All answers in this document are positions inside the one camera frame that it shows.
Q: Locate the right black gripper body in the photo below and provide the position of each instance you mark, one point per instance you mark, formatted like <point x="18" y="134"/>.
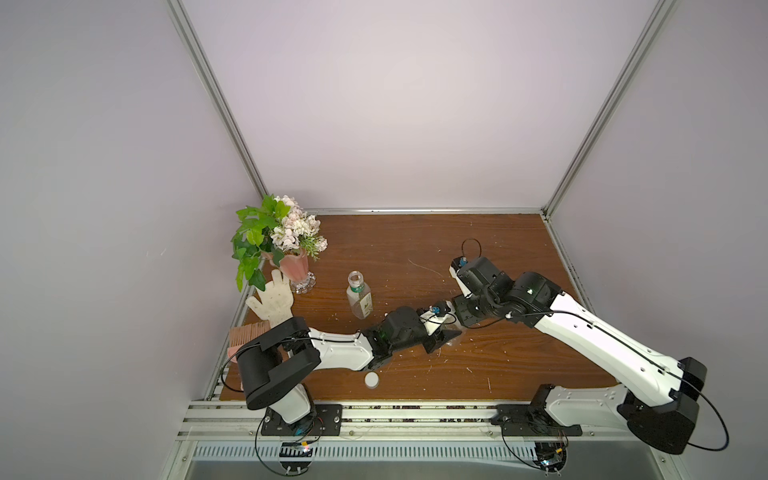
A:
<point x="466" y="305"/>

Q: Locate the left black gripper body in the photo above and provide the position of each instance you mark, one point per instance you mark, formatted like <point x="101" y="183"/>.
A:
<point x="414" y="337"/>

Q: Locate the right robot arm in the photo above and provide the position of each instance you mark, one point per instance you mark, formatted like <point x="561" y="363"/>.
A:
<point x="656" y="396"/>

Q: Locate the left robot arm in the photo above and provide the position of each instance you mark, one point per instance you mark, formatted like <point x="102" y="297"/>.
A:
<point x="273" y="365"/>

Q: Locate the labelled clear plastic bottle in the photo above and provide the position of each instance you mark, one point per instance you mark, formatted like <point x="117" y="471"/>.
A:
<point x="359" y="295"/>

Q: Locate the white bottle cap left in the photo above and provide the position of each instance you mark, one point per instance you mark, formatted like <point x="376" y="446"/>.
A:
<point x="372" y="380"/>

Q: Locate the pink glass vase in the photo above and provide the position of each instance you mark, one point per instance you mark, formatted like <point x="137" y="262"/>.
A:
<point x="296" y="269"/>

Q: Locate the white knitted work glove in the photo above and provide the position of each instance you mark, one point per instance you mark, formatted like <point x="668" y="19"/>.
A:
<point x="274" y="303"/>

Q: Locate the artificial flower bouquet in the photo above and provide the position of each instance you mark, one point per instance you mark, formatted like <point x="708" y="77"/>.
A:
<point x="279" y="226"/>

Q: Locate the pink brush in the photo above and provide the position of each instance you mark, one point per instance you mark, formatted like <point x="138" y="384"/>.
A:
<point x="239" y="336"/>

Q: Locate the left electronics board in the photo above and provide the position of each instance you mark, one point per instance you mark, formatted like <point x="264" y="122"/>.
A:
<point x="295" y="458"/>

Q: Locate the electronics board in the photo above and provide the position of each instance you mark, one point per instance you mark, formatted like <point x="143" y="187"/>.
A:
<point x="550" y="457"/>
<point x="295" y="458"/>

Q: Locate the right electronics board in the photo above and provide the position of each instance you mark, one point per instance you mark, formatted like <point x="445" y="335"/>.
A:
<point x="550" y="457"/>

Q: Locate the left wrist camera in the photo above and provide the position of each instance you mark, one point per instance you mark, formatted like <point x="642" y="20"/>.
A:
<point x="438" y="314"/>

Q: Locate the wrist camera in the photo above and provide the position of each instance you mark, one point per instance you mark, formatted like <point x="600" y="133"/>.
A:
<point x="455" y="269"/>
<point x="438" y="314"/>

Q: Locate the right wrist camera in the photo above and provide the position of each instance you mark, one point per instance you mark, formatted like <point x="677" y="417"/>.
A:
<point x="455" y="269"/>

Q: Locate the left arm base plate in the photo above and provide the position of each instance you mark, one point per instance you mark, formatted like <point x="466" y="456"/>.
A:
<point x="323" y="420"/>

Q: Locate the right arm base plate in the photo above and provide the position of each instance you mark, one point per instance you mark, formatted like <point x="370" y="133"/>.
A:
<point x="526" y="420"/>

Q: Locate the aluminium front rail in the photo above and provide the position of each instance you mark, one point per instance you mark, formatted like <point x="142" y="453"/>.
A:
<point x="454" y="420"/>

